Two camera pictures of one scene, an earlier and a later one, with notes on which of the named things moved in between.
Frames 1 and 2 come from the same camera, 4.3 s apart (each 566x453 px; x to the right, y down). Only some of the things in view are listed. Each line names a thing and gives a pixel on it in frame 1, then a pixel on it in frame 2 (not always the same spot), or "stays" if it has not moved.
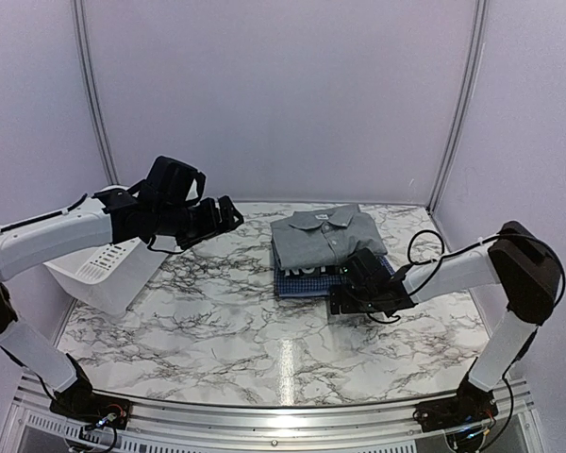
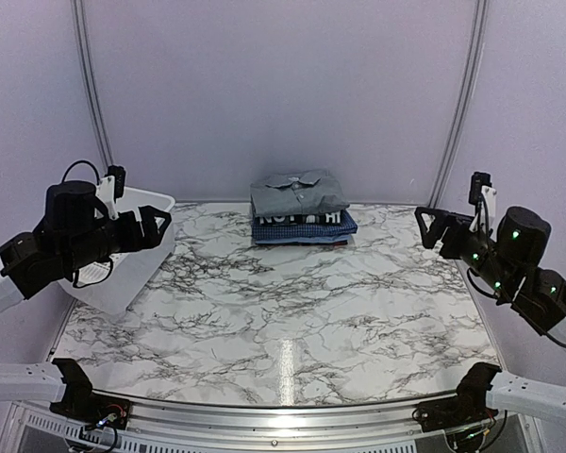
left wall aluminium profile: [92, 91] stays
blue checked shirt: [311, 287] -> [305, 234]
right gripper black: [347, 307] -> [457, 224]
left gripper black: [210, 222] -> [150, 237]
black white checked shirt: [322, 271] -> [319, 220]
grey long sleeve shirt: [317, 237] -> [297, 192]
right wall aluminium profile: [474, 45] stays
